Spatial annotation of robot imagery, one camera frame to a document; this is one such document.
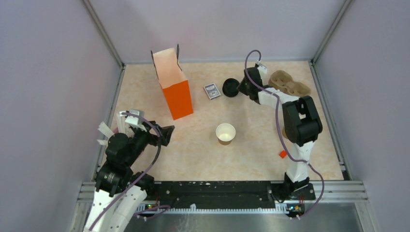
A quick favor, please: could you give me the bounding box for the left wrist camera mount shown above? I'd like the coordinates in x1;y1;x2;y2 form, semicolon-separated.
117;109;147;135

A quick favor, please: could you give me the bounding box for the single brown paper cup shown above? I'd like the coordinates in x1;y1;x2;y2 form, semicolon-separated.
216;123;236;145

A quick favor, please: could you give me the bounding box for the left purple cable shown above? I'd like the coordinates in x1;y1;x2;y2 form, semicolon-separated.
88;112;162;231

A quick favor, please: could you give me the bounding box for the purple cable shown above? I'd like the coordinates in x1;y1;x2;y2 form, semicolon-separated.
245;49;325;218
88;112;162;231

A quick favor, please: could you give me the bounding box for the brown pulp cup carrier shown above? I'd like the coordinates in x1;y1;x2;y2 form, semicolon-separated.
268;70;311;97

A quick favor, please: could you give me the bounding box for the white plastic stirrers bundle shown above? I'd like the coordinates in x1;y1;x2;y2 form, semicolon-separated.
97;111;127;146

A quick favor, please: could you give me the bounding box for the stack of black lids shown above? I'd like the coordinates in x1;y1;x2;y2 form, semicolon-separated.
222;78;240;97

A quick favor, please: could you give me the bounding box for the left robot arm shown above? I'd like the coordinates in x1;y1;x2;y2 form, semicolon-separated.
83;121;175;232

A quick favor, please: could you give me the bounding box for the playing card box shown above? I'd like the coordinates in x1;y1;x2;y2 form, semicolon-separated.
204;83;221;100

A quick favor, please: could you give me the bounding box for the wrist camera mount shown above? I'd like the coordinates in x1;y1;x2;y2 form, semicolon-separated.
255;63;268;80
117;109;147;135

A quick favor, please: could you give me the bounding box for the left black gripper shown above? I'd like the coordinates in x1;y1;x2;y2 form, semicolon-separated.
125;120;175;166

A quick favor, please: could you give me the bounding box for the orange paper bag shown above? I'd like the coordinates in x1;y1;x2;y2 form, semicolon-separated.
151;47;193;120

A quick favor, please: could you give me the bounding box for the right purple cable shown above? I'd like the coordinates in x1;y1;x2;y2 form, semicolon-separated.
245;49;325;218

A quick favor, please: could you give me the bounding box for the small red cube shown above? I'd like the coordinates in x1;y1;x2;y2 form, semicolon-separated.
279;150;287;159

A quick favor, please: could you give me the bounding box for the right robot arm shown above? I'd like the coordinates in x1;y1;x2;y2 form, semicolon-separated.
237;67;322;199

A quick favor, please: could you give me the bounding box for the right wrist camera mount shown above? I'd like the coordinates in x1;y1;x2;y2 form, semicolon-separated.
255;63;268;80

